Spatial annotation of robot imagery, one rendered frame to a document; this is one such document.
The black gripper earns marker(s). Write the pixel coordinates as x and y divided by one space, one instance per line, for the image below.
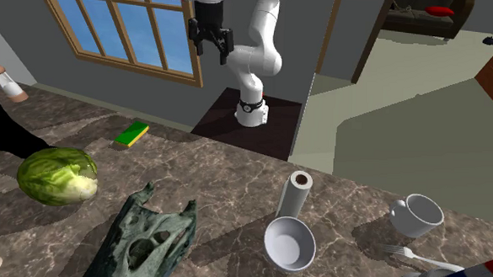
209 17

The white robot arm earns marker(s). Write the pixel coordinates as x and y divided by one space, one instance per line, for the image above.
261 56

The brown framed window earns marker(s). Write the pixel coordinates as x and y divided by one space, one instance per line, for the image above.
123 25

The dark robot stand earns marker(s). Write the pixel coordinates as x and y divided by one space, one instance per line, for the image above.
267 136

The green yellow sponge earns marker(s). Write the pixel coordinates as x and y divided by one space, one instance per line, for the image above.
131 134

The white paper towel roll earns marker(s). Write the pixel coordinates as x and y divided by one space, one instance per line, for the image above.
294 195

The green cabbage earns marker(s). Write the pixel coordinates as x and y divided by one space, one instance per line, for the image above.
54 176

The white cylinder with tan ends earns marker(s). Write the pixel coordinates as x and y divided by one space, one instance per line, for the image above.
9 85

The green skull figure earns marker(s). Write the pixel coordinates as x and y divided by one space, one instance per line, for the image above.
144 241

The dark sofa with red cushion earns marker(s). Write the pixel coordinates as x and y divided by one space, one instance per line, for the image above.
423 15

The white bowl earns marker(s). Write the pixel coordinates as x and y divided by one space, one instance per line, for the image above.
288 246

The black object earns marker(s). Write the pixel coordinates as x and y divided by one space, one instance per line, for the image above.
6 136

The white cup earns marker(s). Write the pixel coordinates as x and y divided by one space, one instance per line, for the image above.
418 218

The silver fork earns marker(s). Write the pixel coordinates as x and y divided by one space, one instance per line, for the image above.
421 258

